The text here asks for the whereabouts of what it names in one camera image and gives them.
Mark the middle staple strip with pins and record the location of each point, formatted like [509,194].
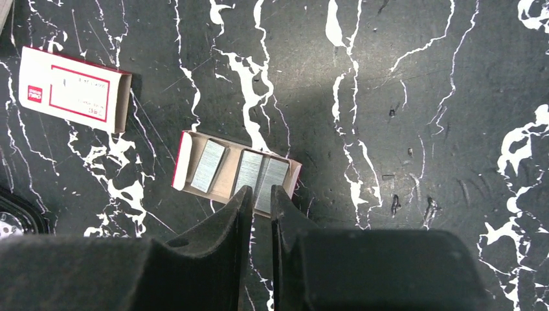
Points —
[248,171]

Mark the staple strip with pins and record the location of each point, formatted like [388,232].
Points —
[207,167]
[248,171]
[273,174]

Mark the black stapler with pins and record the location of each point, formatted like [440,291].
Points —
[19,217]

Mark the left staple strip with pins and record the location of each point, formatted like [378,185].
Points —
[207,167]

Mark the cardboard staple tray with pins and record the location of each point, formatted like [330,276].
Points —
[190,149]

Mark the red white staple box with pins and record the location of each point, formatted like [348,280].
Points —
[74,90]

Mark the right staple strip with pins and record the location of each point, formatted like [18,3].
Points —
[273,174]

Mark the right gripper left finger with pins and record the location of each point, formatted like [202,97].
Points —
[201,269]

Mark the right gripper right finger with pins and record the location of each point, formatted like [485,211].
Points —
[384,269]

